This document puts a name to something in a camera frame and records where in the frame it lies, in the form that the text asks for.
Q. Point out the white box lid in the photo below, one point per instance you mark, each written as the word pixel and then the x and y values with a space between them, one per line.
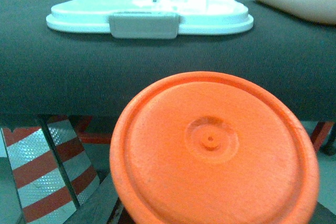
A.
pixel 146 19

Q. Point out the black table mat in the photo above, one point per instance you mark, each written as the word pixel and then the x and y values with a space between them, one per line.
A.
pixel 47 72

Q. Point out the red white traffic cone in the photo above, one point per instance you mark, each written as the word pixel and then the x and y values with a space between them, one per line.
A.
pixel 52 171

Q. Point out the orange cylindrical capacitor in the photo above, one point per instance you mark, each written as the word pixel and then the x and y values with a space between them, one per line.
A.
pixel 208 147

